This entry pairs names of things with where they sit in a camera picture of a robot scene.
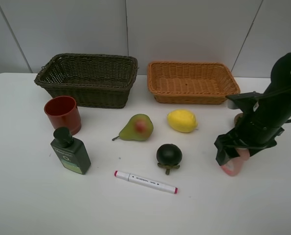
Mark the brown kiwi fruit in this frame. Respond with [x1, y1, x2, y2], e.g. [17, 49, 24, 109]
[234, 113, 243, 127]

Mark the red plastic cup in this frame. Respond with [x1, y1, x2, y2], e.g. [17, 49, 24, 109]
[44, 95, 82, 135]

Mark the dark mangosteen fruit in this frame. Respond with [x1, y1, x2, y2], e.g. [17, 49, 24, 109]
[156, 144, 182, 175]

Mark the dark brown wicker basket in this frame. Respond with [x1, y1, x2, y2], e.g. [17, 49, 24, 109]
[34, 53, 138, 109]

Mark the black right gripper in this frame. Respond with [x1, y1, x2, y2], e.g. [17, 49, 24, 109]
[214, 107, 286, 166]

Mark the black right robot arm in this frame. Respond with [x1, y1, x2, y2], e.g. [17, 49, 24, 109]
[215, 52, 291, 166]

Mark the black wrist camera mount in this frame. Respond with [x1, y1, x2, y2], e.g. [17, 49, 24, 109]
[226, 92, 263, 114]

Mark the dark green pump bottle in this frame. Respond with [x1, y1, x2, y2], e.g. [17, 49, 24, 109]
[50, 127, 91, 175]

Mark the green red pear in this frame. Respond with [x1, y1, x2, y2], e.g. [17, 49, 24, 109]
[112, 114, 154, 141]

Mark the yellow lemon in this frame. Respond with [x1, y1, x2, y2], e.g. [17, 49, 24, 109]
[167, 109, 198, 133]

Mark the white pink-tipped marker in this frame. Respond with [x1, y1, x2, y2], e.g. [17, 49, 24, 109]
[114, 170, 178, 194]

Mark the pink bottle white cap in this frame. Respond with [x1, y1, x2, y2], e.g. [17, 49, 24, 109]
[221, 148, 250, 176]

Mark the orange wicker basket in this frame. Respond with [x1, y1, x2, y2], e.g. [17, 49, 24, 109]
[147, 61, 241, 105]

